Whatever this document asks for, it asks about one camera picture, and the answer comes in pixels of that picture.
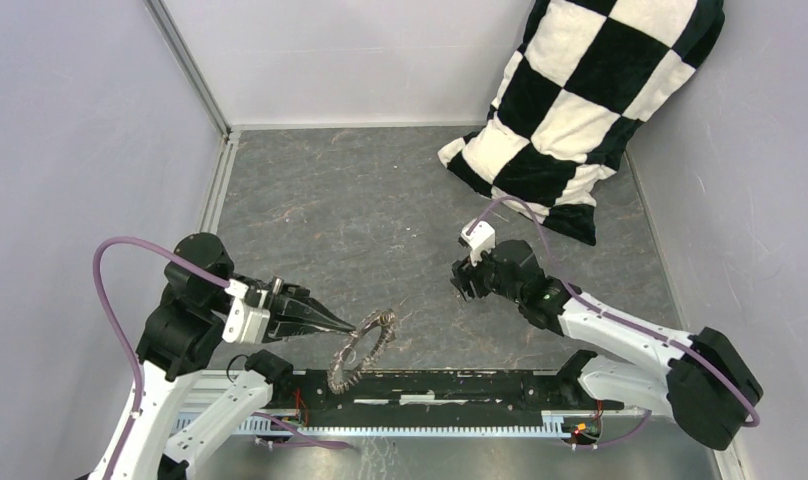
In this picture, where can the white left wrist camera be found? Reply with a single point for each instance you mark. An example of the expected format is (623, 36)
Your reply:
(247, 318)

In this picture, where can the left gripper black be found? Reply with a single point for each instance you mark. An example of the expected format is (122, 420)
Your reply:
(296, 302)

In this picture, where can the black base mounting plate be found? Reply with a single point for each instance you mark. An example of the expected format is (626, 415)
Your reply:
(433, 398)

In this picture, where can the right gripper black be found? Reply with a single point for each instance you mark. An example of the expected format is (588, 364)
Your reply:
(463, 272)

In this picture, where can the black and white checkered pillow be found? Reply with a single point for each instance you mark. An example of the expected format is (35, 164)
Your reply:
(586, 76)

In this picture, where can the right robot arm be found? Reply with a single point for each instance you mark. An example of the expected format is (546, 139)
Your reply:
(551, 304)

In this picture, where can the metal disc with key rings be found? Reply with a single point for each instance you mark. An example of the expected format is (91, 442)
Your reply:
(361, 350)

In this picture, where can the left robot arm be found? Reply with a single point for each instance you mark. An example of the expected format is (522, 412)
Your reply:
(205, 303)

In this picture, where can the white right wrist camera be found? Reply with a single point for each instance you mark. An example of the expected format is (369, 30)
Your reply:
(480, 238)

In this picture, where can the aluminium frame rail front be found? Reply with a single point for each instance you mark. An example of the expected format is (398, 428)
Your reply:
(684, 390)

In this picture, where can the aluminium corner post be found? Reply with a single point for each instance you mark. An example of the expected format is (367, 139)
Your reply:
(171, 33)

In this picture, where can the white slotted cable duct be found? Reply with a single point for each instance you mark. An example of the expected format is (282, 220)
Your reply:
(552, 427)

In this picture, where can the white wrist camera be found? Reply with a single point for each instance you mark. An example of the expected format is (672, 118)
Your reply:
(480, 238)
(247, 318)

